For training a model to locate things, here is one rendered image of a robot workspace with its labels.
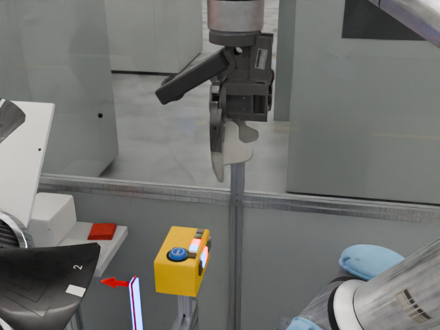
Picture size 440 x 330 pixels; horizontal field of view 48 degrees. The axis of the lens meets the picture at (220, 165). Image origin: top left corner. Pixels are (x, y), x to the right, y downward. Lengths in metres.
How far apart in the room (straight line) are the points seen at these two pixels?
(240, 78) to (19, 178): 0.76
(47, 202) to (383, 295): 1.24
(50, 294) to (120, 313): 1.06
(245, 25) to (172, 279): 0.69
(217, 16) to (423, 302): 0.43
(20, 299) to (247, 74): 0.57
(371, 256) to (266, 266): 0.90
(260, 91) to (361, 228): 1.02
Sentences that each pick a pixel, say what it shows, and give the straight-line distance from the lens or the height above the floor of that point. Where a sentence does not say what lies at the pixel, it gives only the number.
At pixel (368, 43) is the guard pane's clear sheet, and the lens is 1.42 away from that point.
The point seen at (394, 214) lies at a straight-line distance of 1.60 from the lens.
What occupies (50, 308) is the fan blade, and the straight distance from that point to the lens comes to 0.95.
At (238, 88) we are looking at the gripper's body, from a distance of 0.66.
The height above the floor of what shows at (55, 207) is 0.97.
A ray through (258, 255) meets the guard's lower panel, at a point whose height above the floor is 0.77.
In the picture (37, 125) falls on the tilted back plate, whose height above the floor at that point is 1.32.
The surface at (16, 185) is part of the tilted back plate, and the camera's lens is 1.30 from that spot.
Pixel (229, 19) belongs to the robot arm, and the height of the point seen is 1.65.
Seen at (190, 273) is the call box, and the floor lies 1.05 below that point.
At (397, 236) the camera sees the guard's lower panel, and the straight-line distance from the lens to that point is 1.64.
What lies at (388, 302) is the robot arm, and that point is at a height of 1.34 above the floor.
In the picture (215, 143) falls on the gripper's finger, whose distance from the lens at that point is 0.68.
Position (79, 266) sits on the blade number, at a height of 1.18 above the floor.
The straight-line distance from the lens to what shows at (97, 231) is 1.65.
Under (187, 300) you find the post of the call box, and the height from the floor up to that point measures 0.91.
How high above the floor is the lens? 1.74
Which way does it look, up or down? 25 degrees down
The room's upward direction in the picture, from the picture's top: straight up
